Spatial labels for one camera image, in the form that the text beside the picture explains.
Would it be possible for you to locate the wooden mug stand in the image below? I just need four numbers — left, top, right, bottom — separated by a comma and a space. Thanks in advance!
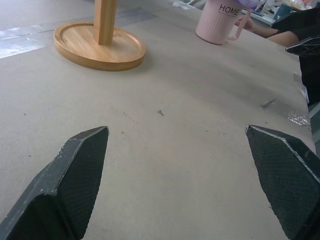
53, 0, 147, 72

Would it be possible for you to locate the pink HOME mug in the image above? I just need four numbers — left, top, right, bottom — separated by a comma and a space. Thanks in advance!
195, 0, 252, 46

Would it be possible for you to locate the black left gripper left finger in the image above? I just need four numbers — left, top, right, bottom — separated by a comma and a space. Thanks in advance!
0, 126, 110, 240

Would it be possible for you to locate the teal box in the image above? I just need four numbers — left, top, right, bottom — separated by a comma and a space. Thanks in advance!
274, 4, 292, 22

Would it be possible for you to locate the person's bare hand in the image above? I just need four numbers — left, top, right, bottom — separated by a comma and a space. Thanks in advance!
236, 15, 256, 33

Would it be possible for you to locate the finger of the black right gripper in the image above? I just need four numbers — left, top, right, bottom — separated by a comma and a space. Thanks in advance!
271, 6, 320, 42
285, 36, 320, 105

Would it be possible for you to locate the crumpled clear tape piece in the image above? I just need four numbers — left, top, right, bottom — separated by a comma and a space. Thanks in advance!
286, 109, 312, 127

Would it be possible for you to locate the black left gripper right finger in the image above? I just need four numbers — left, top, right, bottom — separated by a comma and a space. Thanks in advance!
245, 124, 320, 240

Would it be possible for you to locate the clear tape patch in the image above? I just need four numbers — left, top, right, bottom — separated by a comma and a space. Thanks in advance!
0, 24, 52, 60

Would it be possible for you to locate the purple patterned object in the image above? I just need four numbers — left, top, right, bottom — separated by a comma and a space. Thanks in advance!
236, 0, 262, 9

